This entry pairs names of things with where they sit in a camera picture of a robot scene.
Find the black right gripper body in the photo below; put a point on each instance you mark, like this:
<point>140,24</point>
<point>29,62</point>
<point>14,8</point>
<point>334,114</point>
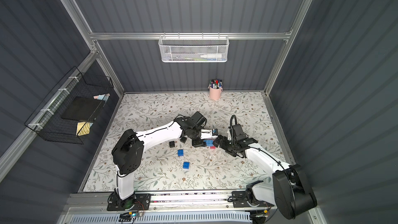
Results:
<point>226,143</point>

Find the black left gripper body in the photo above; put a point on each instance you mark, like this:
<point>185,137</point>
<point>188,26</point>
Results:
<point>197,142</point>

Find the light blue long lego brick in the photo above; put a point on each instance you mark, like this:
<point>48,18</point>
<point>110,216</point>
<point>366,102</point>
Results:
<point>209,143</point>

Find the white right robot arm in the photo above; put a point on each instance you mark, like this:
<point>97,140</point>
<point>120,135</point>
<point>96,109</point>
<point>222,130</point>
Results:
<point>289,189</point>

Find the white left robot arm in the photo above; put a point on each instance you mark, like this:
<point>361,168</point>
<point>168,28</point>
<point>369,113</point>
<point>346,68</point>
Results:
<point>128,152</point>

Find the pink metal pen bucket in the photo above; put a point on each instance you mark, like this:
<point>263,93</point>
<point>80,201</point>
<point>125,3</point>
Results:
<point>215,94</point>

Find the markers in bucket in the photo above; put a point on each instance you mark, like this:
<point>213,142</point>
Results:
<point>215,84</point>

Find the white bottle in basket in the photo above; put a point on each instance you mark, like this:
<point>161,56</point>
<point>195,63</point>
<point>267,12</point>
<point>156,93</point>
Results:
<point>211,56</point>

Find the pastel sticky notes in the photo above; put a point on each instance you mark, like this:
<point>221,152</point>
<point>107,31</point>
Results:
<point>103,97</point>

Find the yellow sticky note pad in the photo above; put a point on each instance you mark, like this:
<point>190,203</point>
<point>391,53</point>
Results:
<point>83,128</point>

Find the black notebook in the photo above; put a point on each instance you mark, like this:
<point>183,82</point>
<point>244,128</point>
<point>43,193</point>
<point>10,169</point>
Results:
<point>83,109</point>

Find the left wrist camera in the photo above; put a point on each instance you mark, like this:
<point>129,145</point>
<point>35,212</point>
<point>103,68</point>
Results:
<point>198,120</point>

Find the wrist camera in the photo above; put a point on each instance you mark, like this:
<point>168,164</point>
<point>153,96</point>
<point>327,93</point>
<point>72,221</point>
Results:
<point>198,120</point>
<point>236,131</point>

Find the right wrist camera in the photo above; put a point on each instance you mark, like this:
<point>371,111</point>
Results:
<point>236,131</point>

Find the white wire wall basket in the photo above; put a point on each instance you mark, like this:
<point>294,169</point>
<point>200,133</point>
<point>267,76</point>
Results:
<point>179,50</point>

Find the black wire side basket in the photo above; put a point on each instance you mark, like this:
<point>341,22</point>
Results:
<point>46,121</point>

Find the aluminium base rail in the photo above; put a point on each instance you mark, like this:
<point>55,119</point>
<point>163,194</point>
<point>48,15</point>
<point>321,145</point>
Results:
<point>191,200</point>

